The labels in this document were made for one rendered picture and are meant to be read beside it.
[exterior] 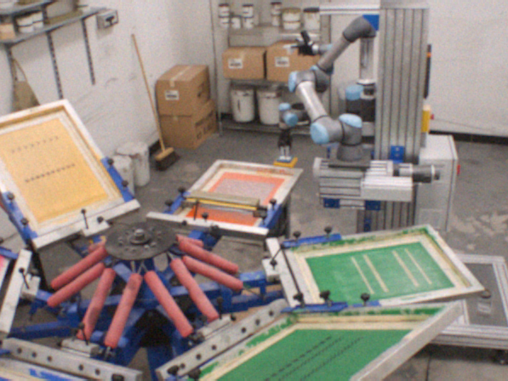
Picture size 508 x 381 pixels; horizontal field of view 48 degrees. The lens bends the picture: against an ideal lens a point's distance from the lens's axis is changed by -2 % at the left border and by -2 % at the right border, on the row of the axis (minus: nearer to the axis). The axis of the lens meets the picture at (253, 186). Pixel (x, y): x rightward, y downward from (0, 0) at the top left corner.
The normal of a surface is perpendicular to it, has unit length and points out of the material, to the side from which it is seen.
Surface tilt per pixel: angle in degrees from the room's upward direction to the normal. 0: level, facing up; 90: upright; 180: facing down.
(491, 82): 90
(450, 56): 90
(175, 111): 91
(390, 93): 90
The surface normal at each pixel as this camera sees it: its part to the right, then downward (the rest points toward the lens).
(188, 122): -0.27, 0.35
